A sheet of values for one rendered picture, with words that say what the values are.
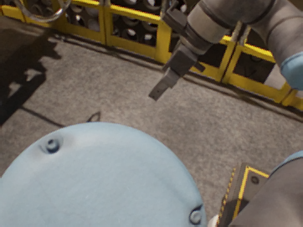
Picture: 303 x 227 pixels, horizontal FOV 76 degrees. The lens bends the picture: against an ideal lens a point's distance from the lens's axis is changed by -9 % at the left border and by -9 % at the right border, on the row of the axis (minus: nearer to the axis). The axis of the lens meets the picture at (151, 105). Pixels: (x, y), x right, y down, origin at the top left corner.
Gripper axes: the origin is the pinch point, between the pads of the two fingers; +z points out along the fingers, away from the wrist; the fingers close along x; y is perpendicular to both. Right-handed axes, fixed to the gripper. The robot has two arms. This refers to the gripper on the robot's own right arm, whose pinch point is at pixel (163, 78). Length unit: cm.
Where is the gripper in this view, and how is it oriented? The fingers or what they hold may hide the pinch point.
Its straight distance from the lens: 58.4
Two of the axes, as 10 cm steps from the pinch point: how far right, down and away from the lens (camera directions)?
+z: -4.8, 5.5, 6.8
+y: 8.2, 5.5, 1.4
